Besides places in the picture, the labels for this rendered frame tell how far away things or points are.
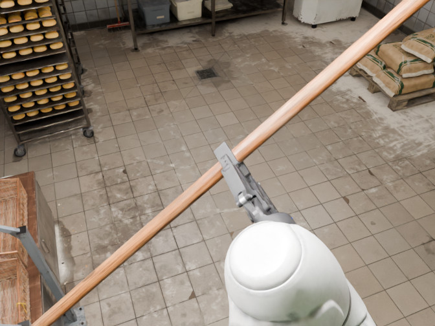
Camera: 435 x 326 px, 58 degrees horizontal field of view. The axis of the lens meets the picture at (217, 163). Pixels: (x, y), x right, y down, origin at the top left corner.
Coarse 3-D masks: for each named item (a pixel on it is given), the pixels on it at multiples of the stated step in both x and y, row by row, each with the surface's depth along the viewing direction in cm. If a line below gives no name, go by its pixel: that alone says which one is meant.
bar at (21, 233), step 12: (0, 228) 174; (12, 228) 179; (24, 228) 181; (24, 240) 183; (36, 252) 192; (36, 264) 197; (48, 276) 207; (60, 288) 222; (72, 312) 239; (84, 312) 250; (0, 324) 144; (24, 324) 149; (72, 324) 244; (84, 324) 244
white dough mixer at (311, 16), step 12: (300, 0) 526; (312, 0) 515; (324, 0) 516; (336, 0) 522; (348, 0) 529; (360, 0) 536; (300, 12) 533; (312, 12) 526; (324, 12) 528; (336, 12) 535; (348, 12) 543; (312, 24) 536
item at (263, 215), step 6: (258, 204) 63; (258, 210) 62; (264, 210) 63; (270, 210) 66; (252, 216) 62; (258, 216) 62; (264, 216) 61; (270, 216) 61; (276, 216) 61; (282, 216) 61; (288, 216) 62; (258, 222) 61; (282, 222) 60; (288, 222) 61; (294, 222) 62
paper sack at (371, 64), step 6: (372, 54) 429; (360, 60) 434; (366, 60) 428; (372, 60) 423; (378, 60) 421; (360, 66) 433; (366, 66) 427; (372, 66) 421; (378, 66) 417; (384, 66) 415; (372, 72) 422
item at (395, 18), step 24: (408, 0) 65; (384, 24) 66; (360, 48) 67; (336, 72) 69; (312, 96) 70; (288, 120) 72; (240, 144) 74; (216, 168) 75; (192, 192) 76; (168, 216) 78; (144, 240) 80; (120, 264) 82; (48, 312) 87
